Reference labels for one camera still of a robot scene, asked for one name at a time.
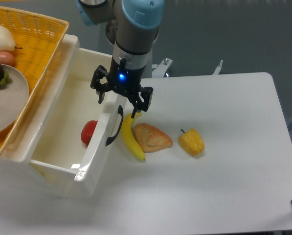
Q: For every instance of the red tomato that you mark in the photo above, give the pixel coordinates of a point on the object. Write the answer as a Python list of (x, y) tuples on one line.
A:
[(88, 131)]

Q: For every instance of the white robot base bracket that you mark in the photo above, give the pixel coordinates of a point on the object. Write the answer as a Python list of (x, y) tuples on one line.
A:
[(162, 70)]

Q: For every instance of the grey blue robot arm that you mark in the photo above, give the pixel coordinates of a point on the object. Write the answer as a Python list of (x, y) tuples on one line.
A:
[(137, 28)]

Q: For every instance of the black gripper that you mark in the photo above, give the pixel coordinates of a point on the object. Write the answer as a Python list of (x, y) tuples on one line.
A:
[(123, 81)]

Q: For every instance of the yellow banana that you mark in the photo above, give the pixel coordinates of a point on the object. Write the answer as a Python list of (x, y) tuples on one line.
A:
[(129, 140)]

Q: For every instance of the pink peach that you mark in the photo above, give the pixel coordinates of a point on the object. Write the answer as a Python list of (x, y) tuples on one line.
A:
[(7, 58)]

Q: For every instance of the black top drawer handle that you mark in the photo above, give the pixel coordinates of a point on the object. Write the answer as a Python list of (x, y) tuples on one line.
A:
[(111, 139)]

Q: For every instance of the white pear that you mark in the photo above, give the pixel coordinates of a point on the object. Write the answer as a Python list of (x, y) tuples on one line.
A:
[(7, 42)]

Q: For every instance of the yellow bell pepper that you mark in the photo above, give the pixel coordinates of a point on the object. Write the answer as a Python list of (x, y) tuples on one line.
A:
[(191, 142)]

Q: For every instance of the white drawer cabinet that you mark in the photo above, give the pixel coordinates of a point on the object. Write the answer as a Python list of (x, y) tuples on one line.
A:
[(26, 156)]

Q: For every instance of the grey round plate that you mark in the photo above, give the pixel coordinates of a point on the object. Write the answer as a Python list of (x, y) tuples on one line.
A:
[(13, 97)]

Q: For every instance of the brown pastry turnover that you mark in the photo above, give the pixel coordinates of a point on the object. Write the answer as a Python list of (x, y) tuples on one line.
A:
[(151, 139)]

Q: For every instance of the yellow woven basket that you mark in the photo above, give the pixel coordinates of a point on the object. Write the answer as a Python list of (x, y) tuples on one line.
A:
[(39, 37)]

